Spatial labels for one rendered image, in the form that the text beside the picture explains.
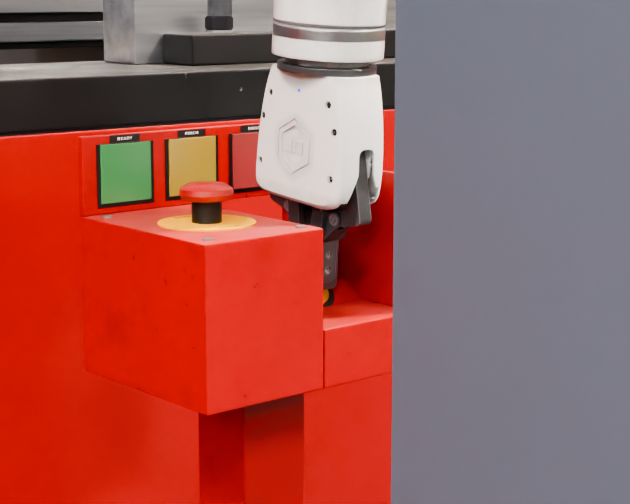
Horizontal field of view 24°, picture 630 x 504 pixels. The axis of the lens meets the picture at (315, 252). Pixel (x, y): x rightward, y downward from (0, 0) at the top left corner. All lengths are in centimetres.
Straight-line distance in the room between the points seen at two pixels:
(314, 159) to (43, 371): 34
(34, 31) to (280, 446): 71
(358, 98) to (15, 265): 35
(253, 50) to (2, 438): 45
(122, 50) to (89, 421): 37
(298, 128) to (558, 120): 57
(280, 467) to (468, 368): 55
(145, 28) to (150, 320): 46
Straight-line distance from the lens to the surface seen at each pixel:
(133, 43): 143
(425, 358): 61
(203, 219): 105
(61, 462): 131
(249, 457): 110
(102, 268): 109
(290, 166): 109
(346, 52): 106
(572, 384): 54
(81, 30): 170
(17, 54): 194
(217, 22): 143
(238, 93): 135
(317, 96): 107
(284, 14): 107
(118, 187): 112
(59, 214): 126
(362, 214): 108
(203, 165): 116
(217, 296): 99
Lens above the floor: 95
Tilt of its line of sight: 10 degrees down
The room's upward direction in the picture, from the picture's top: straight up
